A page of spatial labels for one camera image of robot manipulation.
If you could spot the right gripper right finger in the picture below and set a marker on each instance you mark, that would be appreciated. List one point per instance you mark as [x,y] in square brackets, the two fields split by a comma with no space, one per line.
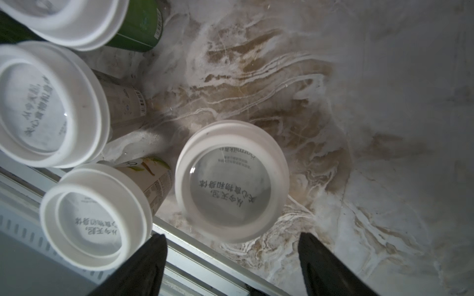
[324,274]

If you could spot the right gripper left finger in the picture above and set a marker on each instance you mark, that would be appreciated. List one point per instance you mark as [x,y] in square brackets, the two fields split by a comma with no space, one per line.
[141,274]

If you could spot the white yogurt cup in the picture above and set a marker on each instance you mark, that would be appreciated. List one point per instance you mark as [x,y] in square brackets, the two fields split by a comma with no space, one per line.
[99,215]
[58,112]
[88,25]

